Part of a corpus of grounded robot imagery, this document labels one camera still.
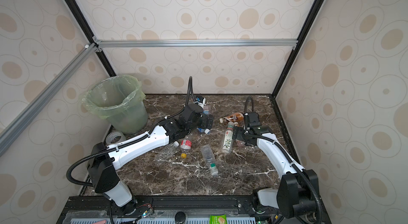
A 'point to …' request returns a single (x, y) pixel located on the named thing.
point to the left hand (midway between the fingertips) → (211, 112)
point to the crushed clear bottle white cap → (169, 152)
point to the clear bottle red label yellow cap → (186, 144)
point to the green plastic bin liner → (108, 95)
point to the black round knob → (180, 217)
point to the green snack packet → (218, 218)
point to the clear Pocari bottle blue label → (206, 131)
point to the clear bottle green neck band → (210, 160)
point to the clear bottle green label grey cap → (227, 144)
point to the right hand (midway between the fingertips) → (241, 134)
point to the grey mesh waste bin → (132, 120)
